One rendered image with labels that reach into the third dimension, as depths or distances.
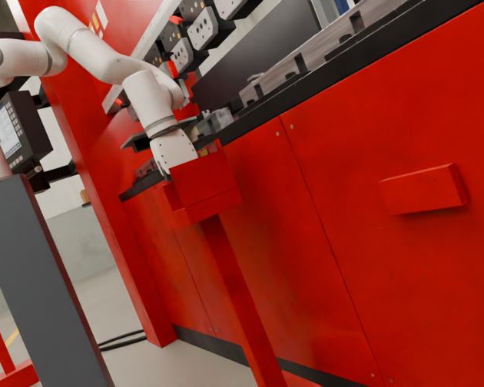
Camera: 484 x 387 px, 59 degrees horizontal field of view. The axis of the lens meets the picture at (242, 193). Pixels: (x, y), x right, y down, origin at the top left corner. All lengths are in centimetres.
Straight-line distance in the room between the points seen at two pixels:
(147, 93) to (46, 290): 78
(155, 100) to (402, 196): 62
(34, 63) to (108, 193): 119
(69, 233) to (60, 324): 726
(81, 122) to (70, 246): 641
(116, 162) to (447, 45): 202
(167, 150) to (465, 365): 80
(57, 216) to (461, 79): 840
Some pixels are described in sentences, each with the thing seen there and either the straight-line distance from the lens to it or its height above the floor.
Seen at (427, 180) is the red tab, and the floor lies 60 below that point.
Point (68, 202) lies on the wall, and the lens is 882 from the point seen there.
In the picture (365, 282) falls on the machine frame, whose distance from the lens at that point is 104.
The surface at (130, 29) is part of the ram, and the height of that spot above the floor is 146.
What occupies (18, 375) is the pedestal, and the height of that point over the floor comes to 9.
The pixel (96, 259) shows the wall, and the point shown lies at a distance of 881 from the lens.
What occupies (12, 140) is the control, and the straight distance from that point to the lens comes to 273.
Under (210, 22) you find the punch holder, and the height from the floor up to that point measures 119.
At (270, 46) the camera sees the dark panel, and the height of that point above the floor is 122.
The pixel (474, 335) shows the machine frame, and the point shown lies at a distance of 93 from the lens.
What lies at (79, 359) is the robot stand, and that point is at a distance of 161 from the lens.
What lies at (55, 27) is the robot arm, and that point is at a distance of 130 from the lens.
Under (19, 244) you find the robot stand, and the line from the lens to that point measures 157.
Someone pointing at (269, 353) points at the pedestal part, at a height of 25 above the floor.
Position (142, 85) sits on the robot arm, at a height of 102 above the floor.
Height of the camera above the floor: 73
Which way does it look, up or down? 2 degrees down
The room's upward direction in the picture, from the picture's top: 22 degrees counter-clockwise
